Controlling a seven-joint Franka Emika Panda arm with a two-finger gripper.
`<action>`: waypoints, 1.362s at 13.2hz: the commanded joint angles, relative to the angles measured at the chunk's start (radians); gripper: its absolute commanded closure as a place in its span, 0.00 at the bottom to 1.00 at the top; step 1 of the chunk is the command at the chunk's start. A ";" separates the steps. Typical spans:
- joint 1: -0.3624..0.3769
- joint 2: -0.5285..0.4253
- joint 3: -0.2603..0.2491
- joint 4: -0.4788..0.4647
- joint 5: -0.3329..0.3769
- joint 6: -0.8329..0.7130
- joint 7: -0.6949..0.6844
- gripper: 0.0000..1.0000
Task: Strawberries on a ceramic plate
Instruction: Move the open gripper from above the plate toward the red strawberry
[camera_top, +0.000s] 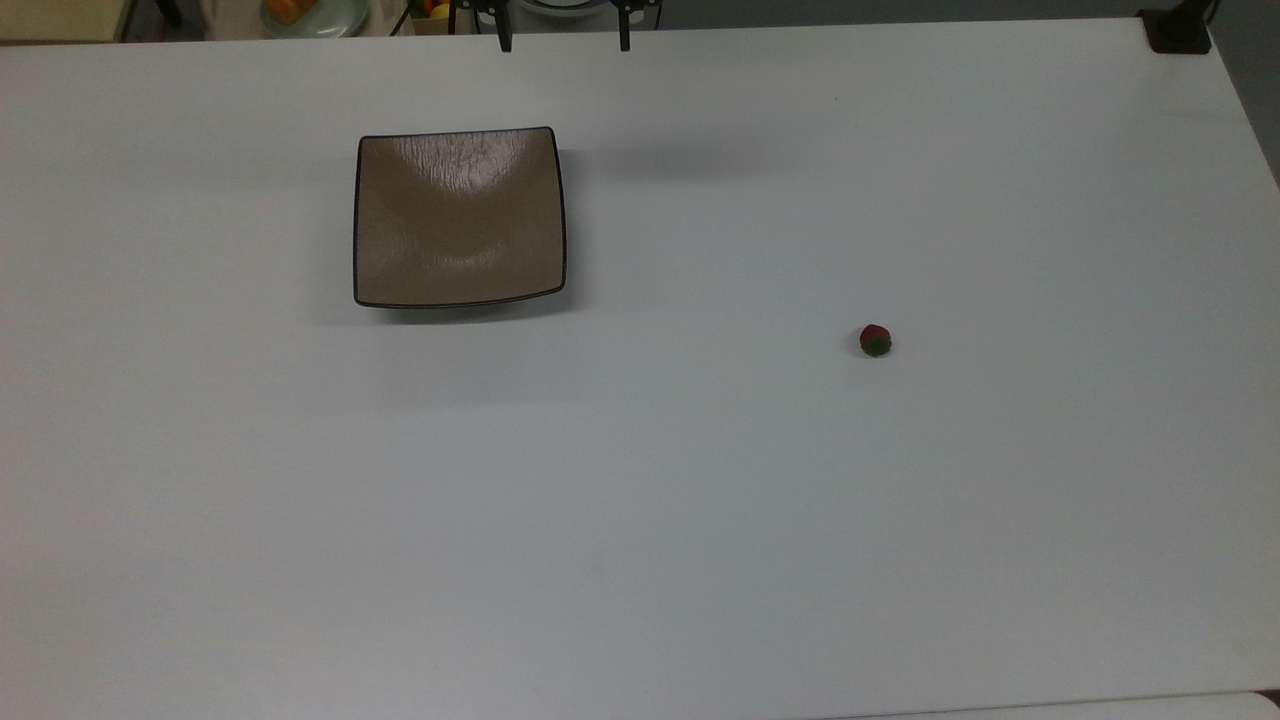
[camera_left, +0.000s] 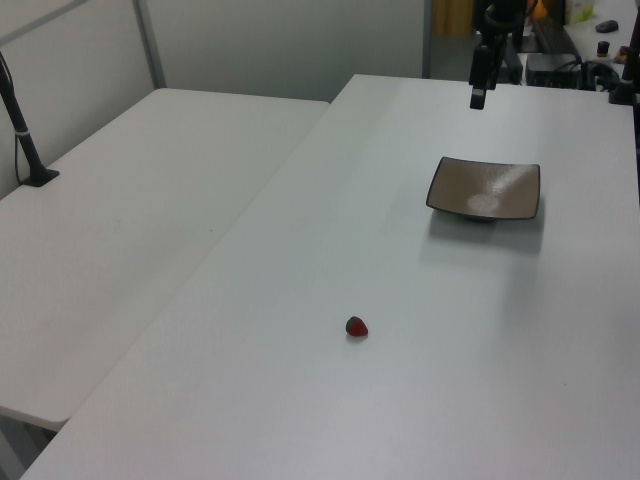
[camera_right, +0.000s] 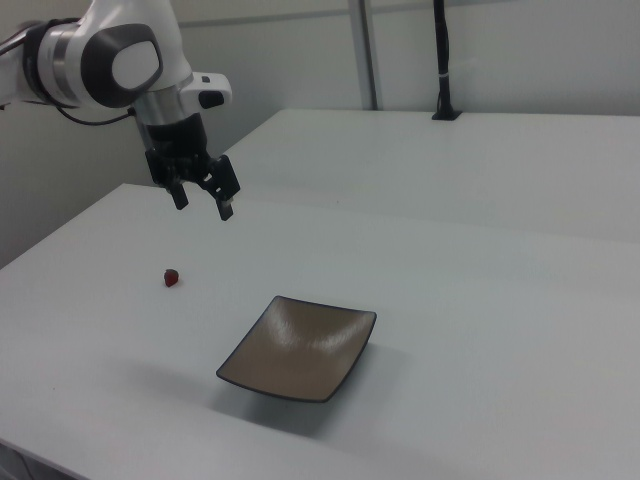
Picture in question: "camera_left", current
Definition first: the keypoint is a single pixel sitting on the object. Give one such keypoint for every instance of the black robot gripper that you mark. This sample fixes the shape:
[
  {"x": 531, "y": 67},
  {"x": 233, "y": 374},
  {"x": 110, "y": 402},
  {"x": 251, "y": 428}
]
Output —
[{"x": 484, "y": 67}]

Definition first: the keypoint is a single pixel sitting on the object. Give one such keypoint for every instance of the yellow wooden furniture panel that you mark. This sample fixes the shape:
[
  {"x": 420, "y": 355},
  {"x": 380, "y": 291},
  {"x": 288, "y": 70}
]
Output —
[{"x": 451, "y": 17}]

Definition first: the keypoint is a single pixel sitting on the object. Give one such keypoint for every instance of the black camera stand pole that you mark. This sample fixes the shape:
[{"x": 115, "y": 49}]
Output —
[{"x": 22, "y": 135}]

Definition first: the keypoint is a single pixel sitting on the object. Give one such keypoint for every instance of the square brown ceramic plate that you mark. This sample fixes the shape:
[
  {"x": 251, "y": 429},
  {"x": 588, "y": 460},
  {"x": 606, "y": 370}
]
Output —
[{"x": 482, "y": 192}]

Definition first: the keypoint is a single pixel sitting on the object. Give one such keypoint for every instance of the small dark cup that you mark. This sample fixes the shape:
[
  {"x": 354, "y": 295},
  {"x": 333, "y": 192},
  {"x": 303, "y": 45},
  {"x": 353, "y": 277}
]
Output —
[{"x": 603, "y": 48}]

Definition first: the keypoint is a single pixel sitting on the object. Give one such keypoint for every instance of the dark computer mouse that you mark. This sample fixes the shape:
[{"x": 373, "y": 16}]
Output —
[{"x": 607, "y": 26}]

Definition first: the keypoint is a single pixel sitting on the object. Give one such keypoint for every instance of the green and white box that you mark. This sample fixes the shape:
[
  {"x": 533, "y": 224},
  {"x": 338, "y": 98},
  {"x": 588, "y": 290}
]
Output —
[{"x": 580, "y": 11}]

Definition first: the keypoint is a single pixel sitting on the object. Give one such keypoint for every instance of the black equipment box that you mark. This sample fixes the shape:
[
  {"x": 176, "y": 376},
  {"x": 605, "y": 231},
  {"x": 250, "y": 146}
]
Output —
[{"x": 552, "y": 70}]

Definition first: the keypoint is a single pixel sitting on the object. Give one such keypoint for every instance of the grey metal partition post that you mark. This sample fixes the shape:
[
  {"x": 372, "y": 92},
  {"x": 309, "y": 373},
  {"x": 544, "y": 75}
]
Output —
[
  {"x": 426, "y": 40},
  {"x": 150, "y": 45}
]

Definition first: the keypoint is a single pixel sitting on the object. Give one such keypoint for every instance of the red toy strawberry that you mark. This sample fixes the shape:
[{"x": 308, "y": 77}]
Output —
[{"x": 357, "y": 327}]

